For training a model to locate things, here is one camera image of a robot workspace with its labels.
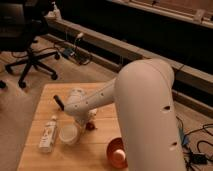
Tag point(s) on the red pepper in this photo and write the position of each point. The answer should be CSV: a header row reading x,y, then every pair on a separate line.
x,y
90,126

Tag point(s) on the black office chair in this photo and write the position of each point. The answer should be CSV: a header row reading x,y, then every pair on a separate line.
x,y
21,21

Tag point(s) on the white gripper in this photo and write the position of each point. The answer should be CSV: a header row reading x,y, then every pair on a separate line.
x,y
83,119

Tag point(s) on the white egg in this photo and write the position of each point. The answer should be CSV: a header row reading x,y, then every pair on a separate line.
x,y
119,155

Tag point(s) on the white plastic cup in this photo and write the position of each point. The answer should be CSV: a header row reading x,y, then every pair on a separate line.
x,y
69,134

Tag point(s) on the clear plastic bottle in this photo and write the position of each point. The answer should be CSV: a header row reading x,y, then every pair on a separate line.
x,y
48,136

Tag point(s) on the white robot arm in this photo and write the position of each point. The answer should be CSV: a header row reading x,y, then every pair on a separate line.
x,y
142,95

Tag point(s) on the red bowl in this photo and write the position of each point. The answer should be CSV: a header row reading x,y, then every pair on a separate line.
x,y
114,145

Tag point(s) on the power strip with cables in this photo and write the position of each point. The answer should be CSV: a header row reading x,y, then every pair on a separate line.
x,y
71,52

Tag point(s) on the black marker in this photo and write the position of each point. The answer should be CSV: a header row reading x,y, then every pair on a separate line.
x,y
59,102

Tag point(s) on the white spray bottle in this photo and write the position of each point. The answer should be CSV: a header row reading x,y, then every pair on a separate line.
x,y
55,13

